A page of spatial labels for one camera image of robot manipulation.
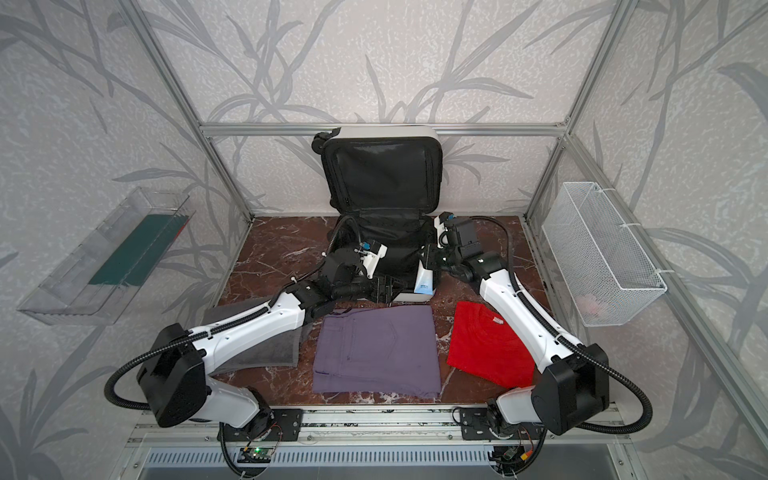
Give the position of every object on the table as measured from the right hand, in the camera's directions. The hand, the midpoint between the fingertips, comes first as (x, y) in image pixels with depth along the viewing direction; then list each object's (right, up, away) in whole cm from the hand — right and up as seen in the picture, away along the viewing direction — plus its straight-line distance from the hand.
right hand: (425, 244), depth 81 cm
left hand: (-7, -8, -4) cm, 11 cm away
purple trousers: (-11, -30, +3) cm, 33 cm away
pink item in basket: (+39, -14, -9) cm, 43 cm away
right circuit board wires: (+22, -53, -8) cm, 58 cm away
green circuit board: (-42, -51, -10) cm, 67 cm away
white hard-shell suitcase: (-13, +19, +18) cm, 29 cm away
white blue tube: (-1, -9, -4) cm, 10 cm away
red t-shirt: (+17, -29, +5) cm, 34 cm away
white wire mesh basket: (+36, -6, -20) cm, 42 cm away
